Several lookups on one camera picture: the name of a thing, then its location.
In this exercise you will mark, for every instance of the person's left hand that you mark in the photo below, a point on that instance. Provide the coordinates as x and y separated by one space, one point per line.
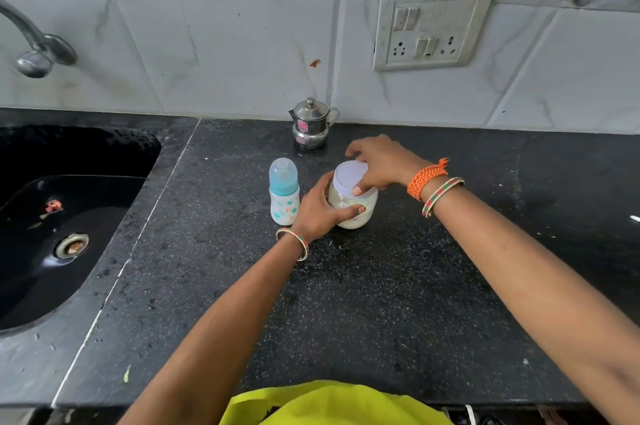
312 212

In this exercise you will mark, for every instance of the person's right hand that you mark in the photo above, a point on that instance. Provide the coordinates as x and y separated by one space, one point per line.
390 160

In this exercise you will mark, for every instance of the person's left thumb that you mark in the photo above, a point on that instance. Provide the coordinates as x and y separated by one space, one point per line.
347 216

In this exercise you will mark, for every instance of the person's right thumb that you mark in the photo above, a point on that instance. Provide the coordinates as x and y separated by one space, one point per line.
365 186

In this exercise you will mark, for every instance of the clear jar of white powder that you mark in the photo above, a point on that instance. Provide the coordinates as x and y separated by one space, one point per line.
362 215

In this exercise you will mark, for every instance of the white plastic jar lid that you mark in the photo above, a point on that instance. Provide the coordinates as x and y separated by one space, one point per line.
347 175

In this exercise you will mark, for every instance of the person's right forearm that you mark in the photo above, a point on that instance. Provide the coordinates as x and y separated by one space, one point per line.
530 280

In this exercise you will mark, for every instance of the person's left forearm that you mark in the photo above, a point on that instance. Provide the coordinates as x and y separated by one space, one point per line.
220 334

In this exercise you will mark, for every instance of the beaded bangle with gold edge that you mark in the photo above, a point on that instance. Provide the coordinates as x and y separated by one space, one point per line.
296 240

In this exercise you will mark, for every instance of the orange thread wristband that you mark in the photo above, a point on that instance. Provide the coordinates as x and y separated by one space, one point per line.
425 177

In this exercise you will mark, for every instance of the blue baby feeding bottle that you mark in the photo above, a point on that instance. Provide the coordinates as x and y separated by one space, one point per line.
284 192

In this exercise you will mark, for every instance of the small steel lidded pot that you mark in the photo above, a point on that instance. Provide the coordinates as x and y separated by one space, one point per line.
310 127

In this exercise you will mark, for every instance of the white electrical switchboard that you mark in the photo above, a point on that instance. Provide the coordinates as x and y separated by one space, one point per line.
431 30

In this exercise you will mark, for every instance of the yellow-green garment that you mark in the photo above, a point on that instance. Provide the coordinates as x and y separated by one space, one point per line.
330 404

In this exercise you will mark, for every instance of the steel sink drain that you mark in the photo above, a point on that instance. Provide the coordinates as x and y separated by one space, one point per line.
71 245

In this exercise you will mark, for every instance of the black kitchen sink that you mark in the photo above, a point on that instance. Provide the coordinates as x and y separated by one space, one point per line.
55 220

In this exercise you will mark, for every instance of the small red scrap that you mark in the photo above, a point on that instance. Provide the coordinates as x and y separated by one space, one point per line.
52 206

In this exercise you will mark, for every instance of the chrome wall tap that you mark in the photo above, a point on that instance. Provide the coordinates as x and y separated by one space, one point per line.
32 47

